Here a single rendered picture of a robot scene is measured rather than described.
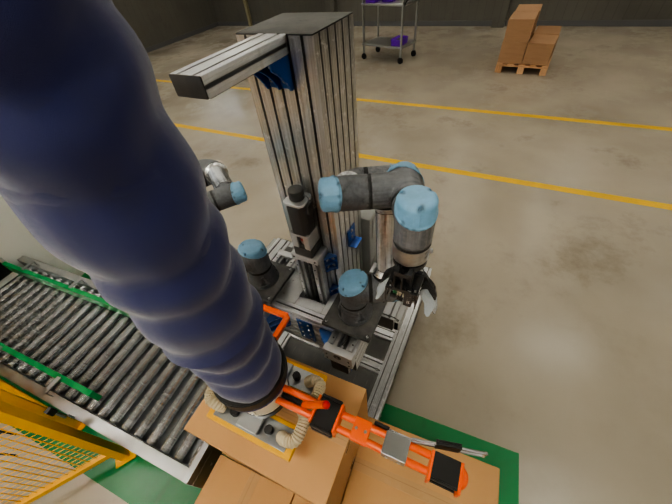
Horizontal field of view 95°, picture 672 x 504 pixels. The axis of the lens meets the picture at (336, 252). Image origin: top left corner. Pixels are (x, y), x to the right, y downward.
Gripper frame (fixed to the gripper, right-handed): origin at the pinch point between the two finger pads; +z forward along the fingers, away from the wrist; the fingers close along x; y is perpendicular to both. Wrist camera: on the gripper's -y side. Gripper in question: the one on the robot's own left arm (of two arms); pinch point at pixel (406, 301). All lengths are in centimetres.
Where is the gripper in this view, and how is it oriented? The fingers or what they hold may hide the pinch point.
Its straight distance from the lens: 83.4
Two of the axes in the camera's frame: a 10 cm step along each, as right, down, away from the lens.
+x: 8.9, 2.7, -3.6
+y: -4.4, 6.8, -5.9
